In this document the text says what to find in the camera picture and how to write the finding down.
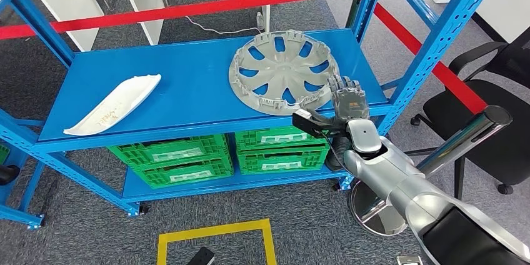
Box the white power cable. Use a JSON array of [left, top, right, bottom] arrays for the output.
[[184, 11, 266, 36]]

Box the blue metal shelf rack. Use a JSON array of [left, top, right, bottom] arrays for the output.
[[0, 141, 57, 231], [0, 0, 508, 218]]

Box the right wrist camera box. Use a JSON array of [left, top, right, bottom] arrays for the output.
[[291, 108, 328, 139]]

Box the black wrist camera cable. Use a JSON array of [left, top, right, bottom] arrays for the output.
[[321, 130, 346, 166]]

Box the floor socket plate white centre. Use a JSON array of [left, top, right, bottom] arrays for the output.
[[395, 254, 424, 265]]

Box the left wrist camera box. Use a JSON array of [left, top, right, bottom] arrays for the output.
[[186, 246, 215, 265]]

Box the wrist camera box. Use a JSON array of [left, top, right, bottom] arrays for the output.
[[291, 108, 328, 139], [186, 246, 215, 265]]

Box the yellow floor tape square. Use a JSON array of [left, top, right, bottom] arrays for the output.
[[156, 218, 278, 265]]

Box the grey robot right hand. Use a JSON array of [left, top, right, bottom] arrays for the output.
[[327, 74, 370, 123]]

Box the black office chair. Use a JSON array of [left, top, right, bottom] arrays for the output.
[[403, 27, 530, 202]]

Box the white curved plastic part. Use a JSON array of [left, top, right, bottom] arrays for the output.
[[62, 74, 163, 137]]

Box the black ribbed hose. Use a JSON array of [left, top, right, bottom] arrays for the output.
[[324, 135, 352, 172], [0, 164, 21, 186]]

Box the grey plastic wheel cover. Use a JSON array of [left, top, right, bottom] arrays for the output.
[[228, 29, 339, 116]]

